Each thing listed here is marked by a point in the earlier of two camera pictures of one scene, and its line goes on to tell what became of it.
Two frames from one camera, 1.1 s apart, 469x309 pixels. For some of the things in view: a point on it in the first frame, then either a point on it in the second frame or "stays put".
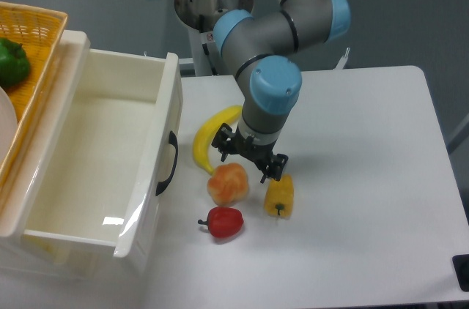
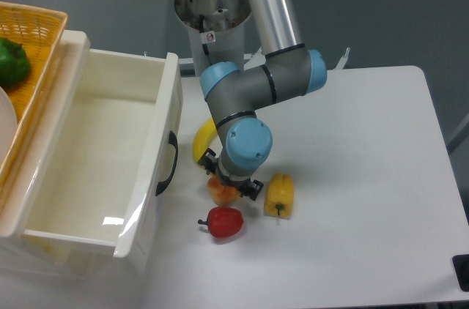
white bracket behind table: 342,61 stays put
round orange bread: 228,184 stays put
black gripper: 226,140 -> 245,187
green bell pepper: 15,63 stays put
